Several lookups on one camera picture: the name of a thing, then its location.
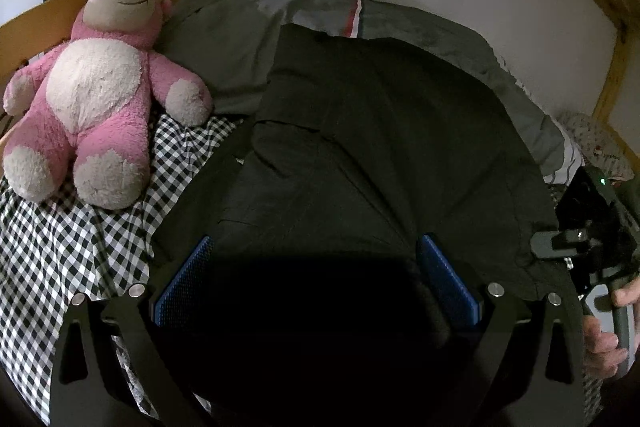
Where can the pink plush bear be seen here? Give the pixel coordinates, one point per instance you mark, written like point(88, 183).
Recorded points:
point(84, 107)

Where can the white dotted pillow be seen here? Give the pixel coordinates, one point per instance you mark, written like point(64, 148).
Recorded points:
point(597, 145)

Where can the grey striped duvet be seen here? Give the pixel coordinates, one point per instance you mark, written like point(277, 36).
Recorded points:
point(230, 44)

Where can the black white checkered bedsheet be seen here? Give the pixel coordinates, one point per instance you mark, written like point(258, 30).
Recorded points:
point(62, 245)

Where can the large black jacket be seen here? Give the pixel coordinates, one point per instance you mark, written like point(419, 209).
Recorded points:
point(315, 309)

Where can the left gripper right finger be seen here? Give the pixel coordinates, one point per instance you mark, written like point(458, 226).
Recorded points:
point(518, 360)

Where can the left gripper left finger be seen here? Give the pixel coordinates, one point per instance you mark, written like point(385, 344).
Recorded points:
point(128, 360)

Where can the person right hand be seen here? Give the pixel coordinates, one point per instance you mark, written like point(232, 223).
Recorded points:
point(604, 357)

